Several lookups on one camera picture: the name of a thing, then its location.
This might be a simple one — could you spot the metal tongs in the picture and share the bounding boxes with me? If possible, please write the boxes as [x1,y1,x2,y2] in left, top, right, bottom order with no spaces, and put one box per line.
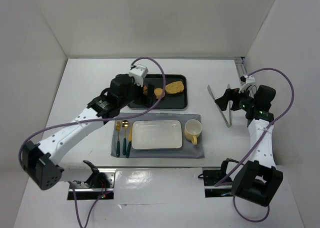
[207,85,232,128]

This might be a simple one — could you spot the speckled bread slice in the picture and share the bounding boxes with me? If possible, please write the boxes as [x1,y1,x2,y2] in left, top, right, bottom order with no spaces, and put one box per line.
[165,81,185,95]

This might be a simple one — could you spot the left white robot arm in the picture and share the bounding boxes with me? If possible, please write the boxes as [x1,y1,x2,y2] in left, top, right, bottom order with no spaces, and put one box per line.
[18,72,154,190]

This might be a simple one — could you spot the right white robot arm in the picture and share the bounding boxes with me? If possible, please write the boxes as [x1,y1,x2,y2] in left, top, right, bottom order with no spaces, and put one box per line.
[215,85,283,207]

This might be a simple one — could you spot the round bun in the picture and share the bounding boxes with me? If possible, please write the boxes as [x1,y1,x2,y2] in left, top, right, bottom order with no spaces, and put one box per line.
[154,88,166,100]

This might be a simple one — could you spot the black baking tray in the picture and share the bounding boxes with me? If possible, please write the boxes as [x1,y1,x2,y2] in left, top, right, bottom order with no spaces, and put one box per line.
[145,74,188,110]

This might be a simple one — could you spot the white rectangular plate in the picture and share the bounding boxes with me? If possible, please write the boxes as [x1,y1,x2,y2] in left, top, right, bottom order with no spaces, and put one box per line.
[131,120,183,150]

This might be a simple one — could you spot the yellow mug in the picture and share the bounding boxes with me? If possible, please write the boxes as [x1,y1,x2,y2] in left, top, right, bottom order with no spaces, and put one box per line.
[184,119,202,145]

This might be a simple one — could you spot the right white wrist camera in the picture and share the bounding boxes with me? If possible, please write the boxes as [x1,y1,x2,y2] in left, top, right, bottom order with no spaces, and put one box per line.
[238,75,256,93]

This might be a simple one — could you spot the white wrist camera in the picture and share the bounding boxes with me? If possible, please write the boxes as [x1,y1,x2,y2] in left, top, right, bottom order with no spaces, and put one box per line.
[238,75,256,93]
[128,65,148,87]

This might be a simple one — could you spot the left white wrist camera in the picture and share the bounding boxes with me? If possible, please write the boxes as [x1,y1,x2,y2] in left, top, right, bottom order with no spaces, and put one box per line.
[128,65,148,87]

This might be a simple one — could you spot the gold spoon green handle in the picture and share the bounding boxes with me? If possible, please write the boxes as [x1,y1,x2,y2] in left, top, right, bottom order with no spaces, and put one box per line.
[122,120,130,156]

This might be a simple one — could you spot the aluminium rail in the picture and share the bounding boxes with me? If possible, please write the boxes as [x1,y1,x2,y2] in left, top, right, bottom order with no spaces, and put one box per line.
[234,57,247,85]

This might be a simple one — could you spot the gold fork green handle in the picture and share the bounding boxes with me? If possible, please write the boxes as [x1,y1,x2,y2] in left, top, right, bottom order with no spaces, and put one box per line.
[115,120,122,157]

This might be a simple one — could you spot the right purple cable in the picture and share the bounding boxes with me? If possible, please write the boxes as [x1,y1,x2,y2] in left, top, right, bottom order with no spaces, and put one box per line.
[214,68,295,222]

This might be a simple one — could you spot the gold knife green handle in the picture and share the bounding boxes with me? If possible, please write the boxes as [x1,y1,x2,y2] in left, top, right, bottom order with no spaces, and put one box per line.
[125,125,133,158]

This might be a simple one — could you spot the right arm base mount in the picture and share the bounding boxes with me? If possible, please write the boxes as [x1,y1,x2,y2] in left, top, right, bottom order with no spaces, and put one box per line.
[197,158,238,198]

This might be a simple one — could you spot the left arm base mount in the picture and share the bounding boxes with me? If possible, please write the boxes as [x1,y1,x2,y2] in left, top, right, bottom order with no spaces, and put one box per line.
[67,160,116,200]

